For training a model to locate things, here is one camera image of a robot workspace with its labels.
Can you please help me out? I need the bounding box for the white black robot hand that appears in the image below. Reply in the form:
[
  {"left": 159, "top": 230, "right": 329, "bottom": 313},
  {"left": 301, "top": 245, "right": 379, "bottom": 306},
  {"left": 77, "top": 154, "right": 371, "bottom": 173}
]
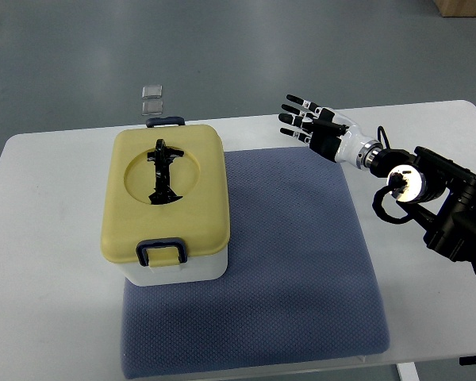
[{"left": 278, "top": 94, "right": 384, "bottom": 170}]

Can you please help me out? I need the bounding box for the yellow storage box lid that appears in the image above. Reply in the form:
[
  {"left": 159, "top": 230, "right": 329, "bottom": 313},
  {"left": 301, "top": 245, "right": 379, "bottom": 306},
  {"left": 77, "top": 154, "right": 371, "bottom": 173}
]
[{"left": 101, "top": 125, "right": 230, "bottom": 267}]

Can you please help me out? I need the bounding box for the black lid handle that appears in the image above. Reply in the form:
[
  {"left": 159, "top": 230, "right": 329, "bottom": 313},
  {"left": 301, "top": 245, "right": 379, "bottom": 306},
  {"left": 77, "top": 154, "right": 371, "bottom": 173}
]
[{"left": 147, "top": 139, "right": 184, "bottom": 206}]

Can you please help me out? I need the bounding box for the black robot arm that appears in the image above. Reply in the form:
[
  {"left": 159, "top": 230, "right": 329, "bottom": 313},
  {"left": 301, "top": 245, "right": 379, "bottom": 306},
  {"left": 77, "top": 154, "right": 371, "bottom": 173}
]
[{"left": 370, "top": 147, "right": 476, "bottom": 275}]

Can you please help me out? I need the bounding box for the brown cardboard box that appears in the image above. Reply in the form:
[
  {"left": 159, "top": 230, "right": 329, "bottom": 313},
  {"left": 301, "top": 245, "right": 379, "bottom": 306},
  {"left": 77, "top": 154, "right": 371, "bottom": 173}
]
[{"left": 434, "top": 0, "right": 476, "bottom": 17}]

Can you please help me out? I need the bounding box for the white storage box base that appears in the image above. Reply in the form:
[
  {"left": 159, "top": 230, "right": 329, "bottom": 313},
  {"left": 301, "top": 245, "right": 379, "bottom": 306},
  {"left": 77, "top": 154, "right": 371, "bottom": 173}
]
[{"left": 117, "top": 246, "right": 228, "bottom": 287}]

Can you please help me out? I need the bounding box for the blue grey fabric mat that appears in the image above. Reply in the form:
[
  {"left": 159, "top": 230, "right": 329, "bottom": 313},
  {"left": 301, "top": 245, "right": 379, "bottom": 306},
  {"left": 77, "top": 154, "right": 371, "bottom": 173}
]
[{"left": 121, "top": 147, "right": 390, "bottom": 379}]

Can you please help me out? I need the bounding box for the upper clear floor tile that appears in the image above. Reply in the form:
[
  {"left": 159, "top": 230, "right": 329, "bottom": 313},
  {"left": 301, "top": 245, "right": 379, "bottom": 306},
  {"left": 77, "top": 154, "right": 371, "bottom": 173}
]
[{"left": 142, "top": 84, "right": 163, "bottom": 99}]

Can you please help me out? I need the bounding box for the blue rear latch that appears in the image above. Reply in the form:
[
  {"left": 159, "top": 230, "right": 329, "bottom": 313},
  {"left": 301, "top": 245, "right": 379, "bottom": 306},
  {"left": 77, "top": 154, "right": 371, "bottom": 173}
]
[{"left": 145, "top": 116, "right": 186, "bottom": 128}]

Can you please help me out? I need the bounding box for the blue latch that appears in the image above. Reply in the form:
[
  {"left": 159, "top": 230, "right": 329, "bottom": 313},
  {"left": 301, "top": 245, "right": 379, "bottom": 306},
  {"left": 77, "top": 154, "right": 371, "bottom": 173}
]
[
  {"left": 145, "top": 116, "right": 186, "bottom": 128},
  {"left": 136, "top": 237, "right": 188, "bottom": 267}
]

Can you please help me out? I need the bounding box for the blue front latch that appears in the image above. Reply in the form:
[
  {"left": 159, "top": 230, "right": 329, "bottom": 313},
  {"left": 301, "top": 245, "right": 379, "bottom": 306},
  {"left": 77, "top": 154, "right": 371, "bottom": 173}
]
[{"left": 136, "top": 237, "right": 188, "bottom": 267}]

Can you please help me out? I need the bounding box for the white table leg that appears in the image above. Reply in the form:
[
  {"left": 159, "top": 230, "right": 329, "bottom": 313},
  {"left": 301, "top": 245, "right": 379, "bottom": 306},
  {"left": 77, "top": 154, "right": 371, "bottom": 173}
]
[{"left": 396, "top": 362, "right": 420, "bottom": 381}]

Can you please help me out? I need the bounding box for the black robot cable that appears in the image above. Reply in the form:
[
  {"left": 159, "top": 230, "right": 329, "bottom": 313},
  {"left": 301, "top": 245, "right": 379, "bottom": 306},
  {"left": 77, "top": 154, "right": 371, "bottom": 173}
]
[{"left": 371, "top": 125, "right": 417, "bottom": 225}]

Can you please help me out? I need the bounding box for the black table bracket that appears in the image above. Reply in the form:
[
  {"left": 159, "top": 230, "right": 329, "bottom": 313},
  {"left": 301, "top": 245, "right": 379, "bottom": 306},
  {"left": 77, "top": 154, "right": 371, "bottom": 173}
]
[{"left": 459, "top": 356, "right": 476, "bottom": 366}]

